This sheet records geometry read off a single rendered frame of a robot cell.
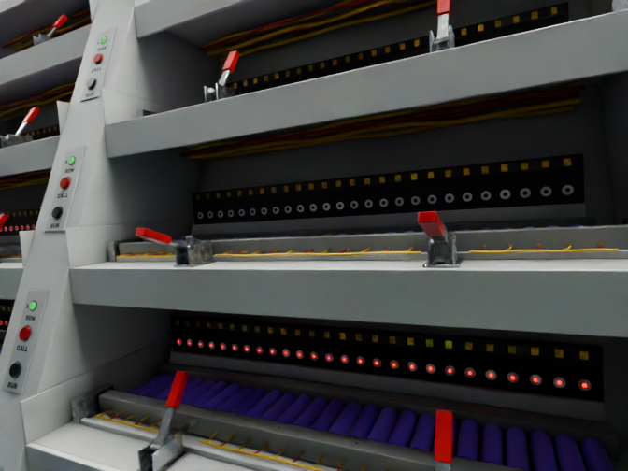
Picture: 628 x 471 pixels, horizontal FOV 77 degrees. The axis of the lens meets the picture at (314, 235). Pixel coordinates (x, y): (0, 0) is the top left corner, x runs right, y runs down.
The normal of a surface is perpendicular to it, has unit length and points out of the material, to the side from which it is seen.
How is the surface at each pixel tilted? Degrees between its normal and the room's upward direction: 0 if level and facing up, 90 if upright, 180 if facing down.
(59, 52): 111
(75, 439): 21
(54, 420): 90
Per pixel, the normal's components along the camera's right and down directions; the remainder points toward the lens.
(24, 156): -0.42, 0.09
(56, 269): -0.41, -0.27
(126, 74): 0.91, -0.04
